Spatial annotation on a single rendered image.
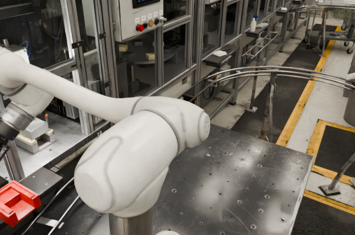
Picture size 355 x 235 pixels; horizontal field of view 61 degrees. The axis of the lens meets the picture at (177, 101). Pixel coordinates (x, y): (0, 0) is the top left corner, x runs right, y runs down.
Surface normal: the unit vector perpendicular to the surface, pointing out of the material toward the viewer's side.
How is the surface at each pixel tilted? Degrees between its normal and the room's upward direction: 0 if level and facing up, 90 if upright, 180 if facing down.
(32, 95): 86
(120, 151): 28
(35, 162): 0
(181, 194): 0
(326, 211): 0
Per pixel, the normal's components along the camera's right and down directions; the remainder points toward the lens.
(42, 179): 0.01, -0.88
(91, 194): -0.51, 0.31
